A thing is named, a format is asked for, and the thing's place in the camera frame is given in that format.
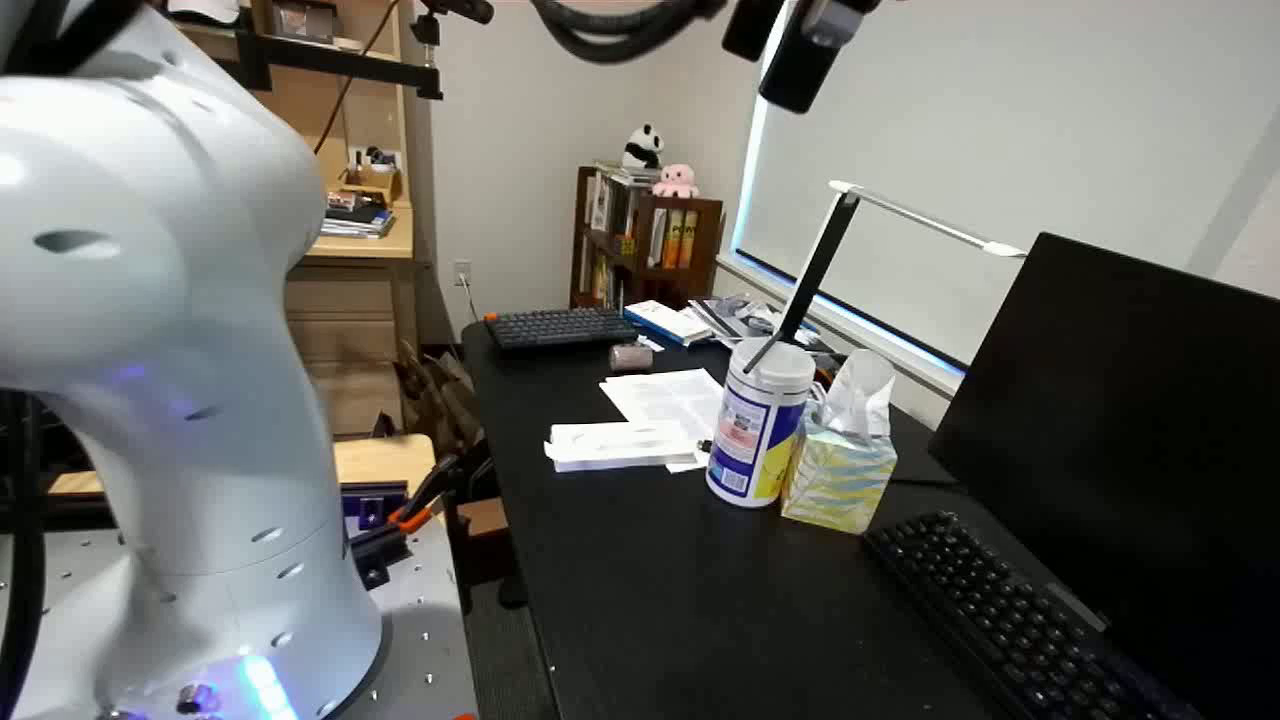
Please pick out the small black keyboard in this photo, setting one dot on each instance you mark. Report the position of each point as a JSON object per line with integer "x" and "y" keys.
{"x": 561, "y": 331}

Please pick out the black computer monitor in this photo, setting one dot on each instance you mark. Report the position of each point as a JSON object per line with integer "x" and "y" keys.
{"x": 1135, "y": 454}

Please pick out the large black computer keyboard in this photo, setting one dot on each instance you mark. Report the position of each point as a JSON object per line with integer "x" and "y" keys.
{"x": 1002, "y": 622}

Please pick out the yellow patterned tissue box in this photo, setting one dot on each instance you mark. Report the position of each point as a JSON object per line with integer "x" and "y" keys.
{"x": 843, "y": 474}

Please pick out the pink plush toy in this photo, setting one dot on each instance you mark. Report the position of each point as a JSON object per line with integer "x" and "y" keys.
{"x": 678, "y": 181}

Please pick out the white wall outlet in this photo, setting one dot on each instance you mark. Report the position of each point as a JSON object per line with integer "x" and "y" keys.
{"x": 460, "y": 275}

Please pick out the black metal clamp bracket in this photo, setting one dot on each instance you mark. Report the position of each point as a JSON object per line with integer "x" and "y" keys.
{"x": 342, "y": 63}

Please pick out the light wooden board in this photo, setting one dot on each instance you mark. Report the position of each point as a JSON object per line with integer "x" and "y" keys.
{"x": 384, "y": 461}

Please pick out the blue white book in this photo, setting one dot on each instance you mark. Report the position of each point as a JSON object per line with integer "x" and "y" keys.
{"x": 671, "y": 320}

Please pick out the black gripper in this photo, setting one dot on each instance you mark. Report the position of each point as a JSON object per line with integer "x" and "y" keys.
{"x": 813, "y": 52}

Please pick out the panda plush toy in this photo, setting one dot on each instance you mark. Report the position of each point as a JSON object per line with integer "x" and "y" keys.
{"x": 642, "y": 154}

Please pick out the small grey block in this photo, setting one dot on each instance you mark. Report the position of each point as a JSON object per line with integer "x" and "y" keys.
{"x": 630, "y": 356}

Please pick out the stacked books on shelf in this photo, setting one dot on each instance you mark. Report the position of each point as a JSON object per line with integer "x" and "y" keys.
{"x": 354, "y": 219}

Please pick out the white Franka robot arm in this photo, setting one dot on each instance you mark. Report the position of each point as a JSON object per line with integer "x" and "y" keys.
{"x": 160, "y": 332}

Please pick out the white window roller blind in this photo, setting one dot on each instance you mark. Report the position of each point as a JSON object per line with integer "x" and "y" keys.
{"x": 1013, "y": 145}

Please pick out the white blue yellow wipes canister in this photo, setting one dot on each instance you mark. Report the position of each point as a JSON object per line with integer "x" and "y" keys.
{"x": 759, "y": 434}

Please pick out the small cardboard box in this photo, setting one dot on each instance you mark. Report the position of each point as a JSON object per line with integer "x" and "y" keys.
{"x": 375, "y": 174}

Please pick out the light wooden shelf unit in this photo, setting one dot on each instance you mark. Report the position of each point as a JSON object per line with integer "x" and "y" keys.
{"x": 360, "y": 304}

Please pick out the white printed paper sheets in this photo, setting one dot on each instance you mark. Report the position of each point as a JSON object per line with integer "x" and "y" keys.
{"x": 666, "y": 396}

